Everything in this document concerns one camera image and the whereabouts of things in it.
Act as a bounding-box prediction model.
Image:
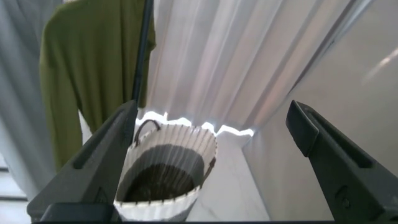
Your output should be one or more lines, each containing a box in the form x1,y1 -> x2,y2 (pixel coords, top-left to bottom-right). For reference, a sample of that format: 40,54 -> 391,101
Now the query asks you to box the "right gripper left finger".
27,99 -> 139,222

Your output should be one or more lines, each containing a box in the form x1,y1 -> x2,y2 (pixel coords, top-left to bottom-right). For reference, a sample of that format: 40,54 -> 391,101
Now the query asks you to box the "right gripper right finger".
285,100 -> 398,222

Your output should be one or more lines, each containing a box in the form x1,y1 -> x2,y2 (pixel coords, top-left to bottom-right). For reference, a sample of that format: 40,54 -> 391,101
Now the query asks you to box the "green long-sleeved shirt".
39,0 -> 157,171

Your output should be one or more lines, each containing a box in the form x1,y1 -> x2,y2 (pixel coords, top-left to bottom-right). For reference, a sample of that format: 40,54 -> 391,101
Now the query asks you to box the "white garment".
0,0 -> 65,202

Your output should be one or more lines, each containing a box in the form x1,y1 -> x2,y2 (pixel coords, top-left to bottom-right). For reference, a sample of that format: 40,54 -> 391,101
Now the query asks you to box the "black clothes rack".
0,0 -> 155,202

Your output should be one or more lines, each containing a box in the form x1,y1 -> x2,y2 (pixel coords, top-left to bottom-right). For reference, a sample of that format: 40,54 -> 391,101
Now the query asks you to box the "white curtain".
144,0 -> 355,138

